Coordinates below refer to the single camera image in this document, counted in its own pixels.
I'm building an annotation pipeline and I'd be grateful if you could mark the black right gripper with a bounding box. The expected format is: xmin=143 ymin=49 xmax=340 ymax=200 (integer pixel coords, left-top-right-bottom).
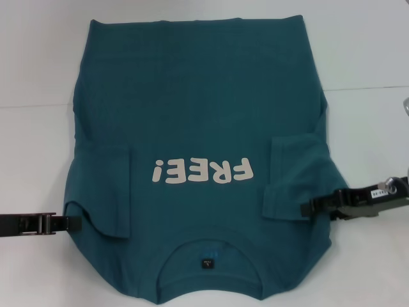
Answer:
xmin=300 ymin=187 xmax=409 ymax=222

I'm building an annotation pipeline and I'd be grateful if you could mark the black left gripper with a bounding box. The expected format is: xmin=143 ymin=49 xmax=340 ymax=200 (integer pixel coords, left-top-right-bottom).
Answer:
xmin=0 ymin=212 xmax=83 ymax=238

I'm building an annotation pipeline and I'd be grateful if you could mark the teal FREE print t-shirt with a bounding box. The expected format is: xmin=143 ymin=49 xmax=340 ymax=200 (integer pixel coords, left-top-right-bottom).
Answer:
xmin=63 ymin=14 xmax=351 ymax=305

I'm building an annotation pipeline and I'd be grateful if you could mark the right arm connector cable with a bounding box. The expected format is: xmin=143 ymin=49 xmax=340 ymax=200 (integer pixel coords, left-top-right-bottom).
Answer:
xmin=385 ymin=175 xmax=409 ymax=196

